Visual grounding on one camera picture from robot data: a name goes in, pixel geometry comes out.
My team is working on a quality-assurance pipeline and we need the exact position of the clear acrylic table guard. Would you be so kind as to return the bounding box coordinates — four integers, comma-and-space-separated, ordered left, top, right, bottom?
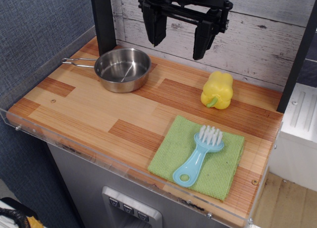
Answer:
5, 21, 288, 218

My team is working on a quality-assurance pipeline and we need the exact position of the white toy sink unit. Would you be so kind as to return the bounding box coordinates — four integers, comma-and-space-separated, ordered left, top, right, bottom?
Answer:
268, 83, 317, 191

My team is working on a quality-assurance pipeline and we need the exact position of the yellow toy capsicum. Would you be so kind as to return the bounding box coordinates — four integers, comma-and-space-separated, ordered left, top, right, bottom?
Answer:
201, 71, 233, 110

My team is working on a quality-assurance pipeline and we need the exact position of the stainless steel pot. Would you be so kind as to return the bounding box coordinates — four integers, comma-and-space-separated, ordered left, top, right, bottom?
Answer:
61, 48, 152, 93

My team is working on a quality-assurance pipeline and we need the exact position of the black vertical post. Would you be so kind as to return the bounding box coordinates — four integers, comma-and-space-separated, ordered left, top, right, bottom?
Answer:
276, 0, 317, 113
91, 0, 117, 55

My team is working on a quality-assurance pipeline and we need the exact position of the silver toy fridge cabinet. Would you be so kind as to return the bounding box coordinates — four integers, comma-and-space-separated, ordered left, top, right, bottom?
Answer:
48, 144, 252, 228

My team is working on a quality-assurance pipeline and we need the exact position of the grey dispenser button panel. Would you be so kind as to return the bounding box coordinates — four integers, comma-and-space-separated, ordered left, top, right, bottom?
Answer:
102, 186, 163, 228

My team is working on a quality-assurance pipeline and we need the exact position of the light blue scrub brush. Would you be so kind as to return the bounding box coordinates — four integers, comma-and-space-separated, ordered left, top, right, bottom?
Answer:
172, 125, 224, 187

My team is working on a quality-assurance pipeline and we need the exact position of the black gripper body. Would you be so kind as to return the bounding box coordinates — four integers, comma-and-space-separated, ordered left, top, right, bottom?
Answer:
138, 0, 233, 33

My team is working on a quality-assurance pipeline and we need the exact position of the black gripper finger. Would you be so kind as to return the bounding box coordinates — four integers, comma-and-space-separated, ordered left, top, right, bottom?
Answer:
193, 20, 219, 60
144, 2, 167, 46

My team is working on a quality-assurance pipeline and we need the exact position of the black vertical post right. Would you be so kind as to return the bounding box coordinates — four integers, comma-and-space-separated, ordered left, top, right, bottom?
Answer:
276, 0, 317, 113

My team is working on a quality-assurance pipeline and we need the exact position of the black vertical post left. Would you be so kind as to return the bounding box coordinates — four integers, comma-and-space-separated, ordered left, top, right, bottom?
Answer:
91, 0, 117, 55

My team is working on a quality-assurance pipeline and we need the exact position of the green cloth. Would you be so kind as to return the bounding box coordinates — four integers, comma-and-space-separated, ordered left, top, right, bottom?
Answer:
148, 115, 245, 201

